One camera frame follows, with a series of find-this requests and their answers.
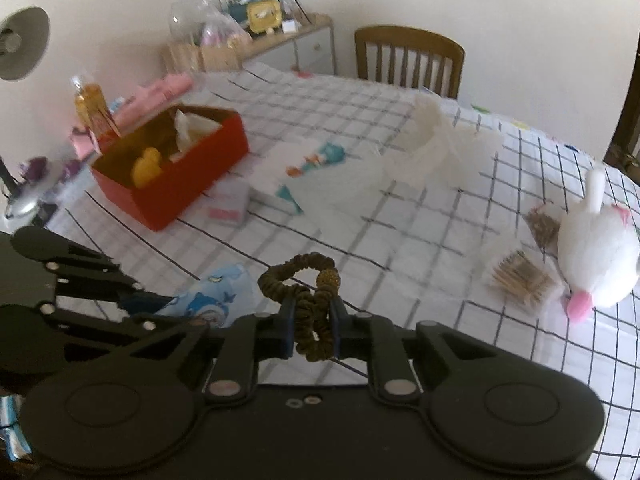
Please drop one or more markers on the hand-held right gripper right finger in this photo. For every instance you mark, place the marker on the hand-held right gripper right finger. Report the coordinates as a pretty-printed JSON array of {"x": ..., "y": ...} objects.
[{"x": 336, "y": 332}]

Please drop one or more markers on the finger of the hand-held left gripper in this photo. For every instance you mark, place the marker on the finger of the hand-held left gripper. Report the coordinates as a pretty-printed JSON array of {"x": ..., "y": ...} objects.
[
  {"x": 90, "y": 322},
  {"x": 75, "y": 262}
]

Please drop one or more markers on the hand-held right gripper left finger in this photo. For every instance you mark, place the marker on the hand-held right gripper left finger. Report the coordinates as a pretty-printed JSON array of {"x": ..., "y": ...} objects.
[{"x": 282, "y": 332}]

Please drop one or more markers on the brown hair scrunchie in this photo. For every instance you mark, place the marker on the brown hair scrunchie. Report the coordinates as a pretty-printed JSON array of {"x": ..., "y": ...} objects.
[{"x": 315, "y": 345}]

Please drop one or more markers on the blue cartoon print cloth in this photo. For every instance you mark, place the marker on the blue cartoon print cloth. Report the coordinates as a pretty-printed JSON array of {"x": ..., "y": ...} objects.
[{"x": 220, "y": 290}]

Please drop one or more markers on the white mesh loofah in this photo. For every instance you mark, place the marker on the white mesh loofah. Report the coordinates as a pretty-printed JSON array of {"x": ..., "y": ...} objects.
[{"x": 435, "y": 150}]

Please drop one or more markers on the grey-brown fuzzy pad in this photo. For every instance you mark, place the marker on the grey-brown fuzzy pad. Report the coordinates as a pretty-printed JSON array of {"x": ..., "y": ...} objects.
[{"x": 542, "y": 225}]

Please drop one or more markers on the checkered tablecloth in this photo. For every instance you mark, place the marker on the checkered tablecloth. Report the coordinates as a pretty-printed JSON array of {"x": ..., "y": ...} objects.
[{"x": 400, "y": 270}]

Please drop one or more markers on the purple small object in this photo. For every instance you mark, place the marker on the purple small object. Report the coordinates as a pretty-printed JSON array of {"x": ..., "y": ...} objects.
[{"x": 32, "y": 167}]

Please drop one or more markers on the pink and white tissue packet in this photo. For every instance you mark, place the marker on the pink and white tissue packet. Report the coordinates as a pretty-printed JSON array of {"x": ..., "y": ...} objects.
[{"x": 227, "y": 205}]

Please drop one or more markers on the white cloth with teal print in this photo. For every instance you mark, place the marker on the white cloth with teal print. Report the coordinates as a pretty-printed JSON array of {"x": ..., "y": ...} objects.
[{"x": 350, "y": 185}]

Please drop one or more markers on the bottle of yellow liquid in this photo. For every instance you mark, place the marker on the bottle of yellow liquid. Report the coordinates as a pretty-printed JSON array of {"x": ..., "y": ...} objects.
[{"x": 92, "y": 105}]

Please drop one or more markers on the white crumpled cloth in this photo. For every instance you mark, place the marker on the white crumpled cloth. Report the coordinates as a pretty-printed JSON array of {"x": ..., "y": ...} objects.
[{"x": 192, "y": 127}]

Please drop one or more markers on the pink package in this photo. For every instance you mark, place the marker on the pink package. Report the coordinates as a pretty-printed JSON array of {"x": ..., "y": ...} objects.
[{"x": 160, "y": 87}]

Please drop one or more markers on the grey desk lamp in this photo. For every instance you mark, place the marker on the grey desk lamp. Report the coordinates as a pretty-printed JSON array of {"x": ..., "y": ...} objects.
[{"x": 27, "y": 35}]

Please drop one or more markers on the light wooden box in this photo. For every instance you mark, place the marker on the light wooden box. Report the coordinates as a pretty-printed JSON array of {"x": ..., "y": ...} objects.
[{"x": 205, "y": 57}]

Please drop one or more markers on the white plush toy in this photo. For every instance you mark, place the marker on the white plush toy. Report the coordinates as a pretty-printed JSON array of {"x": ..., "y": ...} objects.
[{"x": 595, "y": 250}]

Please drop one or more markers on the clear plastic bag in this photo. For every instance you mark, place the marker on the clear plastic bag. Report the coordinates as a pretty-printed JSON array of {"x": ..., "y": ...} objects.
[{"x": 215, "y": 25}]

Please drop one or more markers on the low wooden cabinet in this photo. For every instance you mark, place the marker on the low wooden cabinet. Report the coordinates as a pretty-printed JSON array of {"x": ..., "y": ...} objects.
[{"x": 310, "y": 50}]

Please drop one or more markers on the small white box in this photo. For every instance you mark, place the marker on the small white box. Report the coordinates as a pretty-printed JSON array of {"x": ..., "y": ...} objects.
[{"x": 290, "y": 27}]

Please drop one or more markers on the yellow plastic case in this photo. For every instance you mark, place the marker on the yellow plastic case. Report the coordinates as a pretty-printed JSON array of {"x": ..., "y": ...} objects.
[{"x": 262, "y": 17}]

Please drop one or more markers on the reed diffuser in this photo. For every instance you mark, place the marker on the reed diffuser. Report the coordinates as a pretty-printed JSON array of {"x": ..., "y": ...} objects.
[{"x": 305, "y": 17}]

